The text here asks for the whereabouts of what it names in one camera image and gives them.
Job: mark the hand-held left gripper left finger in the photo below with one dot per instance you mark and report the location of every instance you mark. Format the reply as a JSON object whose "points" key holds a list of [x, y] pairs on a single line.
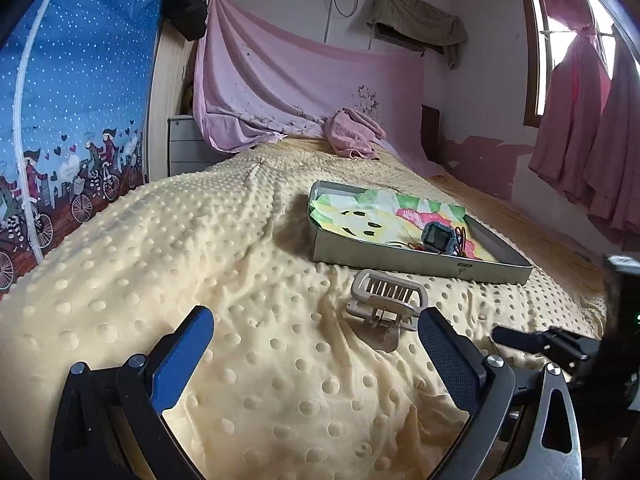
{"points": [[182, 355]]}

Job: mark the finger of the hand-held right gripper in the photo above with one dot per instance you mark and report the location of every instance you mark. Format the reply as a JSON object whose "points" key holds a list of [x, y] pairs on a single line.
{"points": [[525, 338]]}

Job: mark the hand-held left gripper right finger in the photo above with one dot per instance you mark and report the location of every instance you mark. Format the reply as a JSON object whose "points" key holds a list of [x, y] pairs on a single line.
{"points": [[445, 350]]}

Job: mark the beige hair claw clip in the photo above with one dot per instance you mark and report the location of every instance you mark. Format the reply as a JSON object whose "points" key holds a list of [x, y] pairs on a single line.
{"points": [[385, 305]]}

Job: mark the grey metal tray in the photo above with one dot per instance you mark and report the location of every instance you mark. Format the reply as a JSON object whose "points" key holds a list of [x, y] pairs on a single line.
{"points": [[415, 265]]}

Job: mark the teal wrist watch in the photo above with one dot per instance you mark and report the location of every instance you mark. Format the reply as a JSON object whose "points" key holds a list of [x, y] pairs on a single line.
{"points": [[440, 238]]}

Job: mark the yellow dotted blanket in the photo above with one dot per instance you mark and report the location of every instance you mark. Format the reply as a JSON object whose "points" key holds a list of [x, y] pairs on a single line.
{"points": [[225, 260]]}

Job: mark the colourful printed cloth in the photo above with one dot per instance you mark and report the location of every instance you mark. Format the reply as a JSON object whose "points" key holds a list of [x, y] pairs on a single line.
{"points": [[360, 215]]}

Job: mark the pink window curtain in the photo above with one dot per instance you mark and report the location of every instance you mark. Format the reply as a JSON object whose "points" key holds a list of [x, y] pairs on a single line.
{"points": [[620, 150], [575, 110]]}

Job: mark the grey drawer cabinet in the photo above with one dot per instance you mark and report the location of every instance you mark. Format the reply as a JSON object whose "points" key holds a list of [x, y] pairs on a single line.
{"points": [[187, 145]]}

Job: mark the pink towel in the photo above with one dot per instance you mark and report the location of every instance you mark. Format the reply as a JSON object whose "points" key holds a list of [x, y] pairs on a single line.
{"points": [[352, 132]]}

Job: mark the wooden wardrobe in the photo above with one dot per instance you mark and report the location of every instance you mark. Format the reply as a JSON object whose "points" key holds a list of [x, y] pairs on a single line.
{"points": [[167, 85]]}

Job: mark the pink hanging sheet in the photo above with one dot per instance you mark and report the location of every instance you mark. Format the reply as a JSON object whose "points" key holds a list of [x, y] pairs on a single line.
{"points": [[280, 80]]}

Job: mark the white hoop pole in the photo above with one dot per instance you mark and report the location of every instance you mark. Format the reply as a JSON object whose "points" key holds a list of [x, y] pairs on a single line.
{"points": [[22, 110]]}

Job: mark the blue printed curtain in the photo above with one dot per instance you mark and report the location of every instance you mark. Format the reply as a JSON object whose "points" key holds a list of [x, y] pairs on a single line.
{"points": [[85, 75]]}

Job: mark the olive cloth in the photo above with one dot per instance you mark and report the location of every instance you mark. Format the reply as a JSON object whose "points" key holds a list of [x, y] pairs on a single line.
{"points": [[420, 22]]}

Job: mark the black bag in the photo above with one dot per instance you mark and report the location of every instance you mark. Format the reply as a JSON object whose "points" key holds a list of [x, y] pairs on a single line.
{"points": [[187, 10]]}

